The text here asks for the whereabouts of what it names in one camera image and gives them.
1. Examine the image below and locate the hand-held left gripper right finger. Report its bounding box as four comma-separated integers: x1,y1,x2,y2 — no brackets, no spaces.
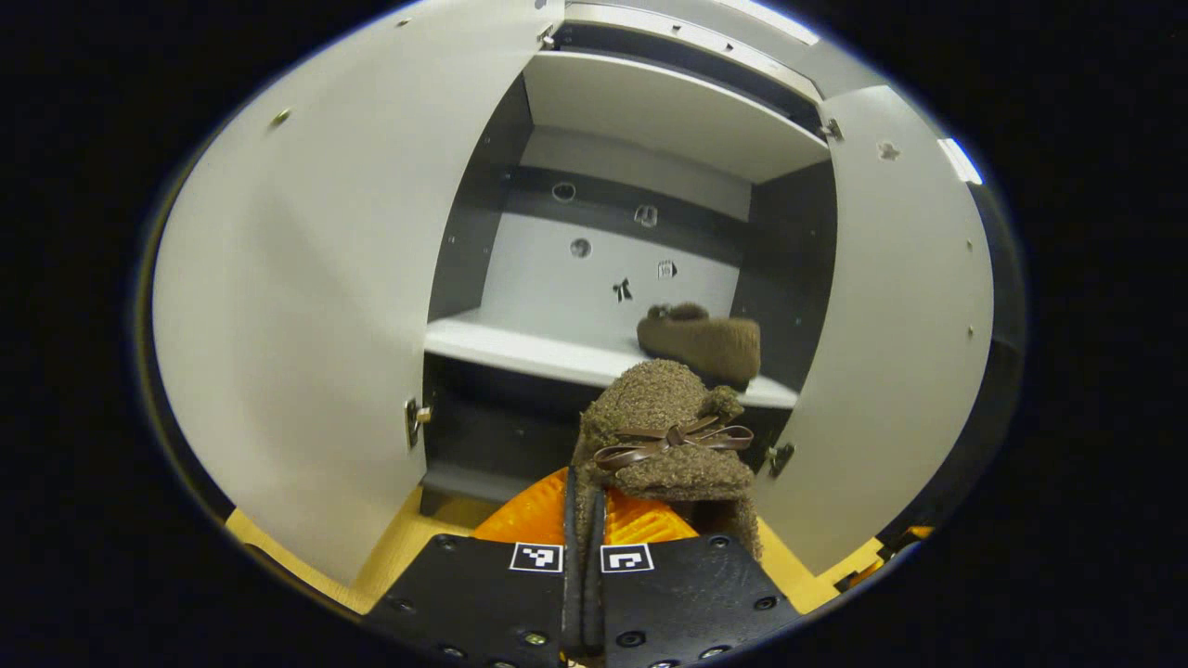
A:
594,487,804,668

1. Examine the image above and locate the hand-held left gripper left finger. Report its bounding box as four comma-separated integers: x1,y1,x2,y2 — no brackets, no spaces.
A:
364,467,581,668

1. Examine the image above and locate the brown fuzzy shoe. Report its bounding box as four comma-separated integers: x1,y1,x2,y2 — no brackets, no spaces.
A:
568,360,766,650
637,302,762,391

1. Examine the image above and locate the white cabinet door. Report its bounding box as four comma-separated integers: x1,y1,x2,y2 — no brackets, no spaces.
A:
752,85,996,576
151,0,565,587

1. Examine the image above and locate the small ceiling light panel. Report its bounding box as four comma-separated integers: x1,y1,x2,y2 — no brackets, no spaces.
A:
937,137,983,185

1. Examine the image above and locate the large ceiling light panel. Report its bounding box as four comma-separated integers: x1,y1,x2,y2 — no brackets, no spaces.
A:
724,0,822,45

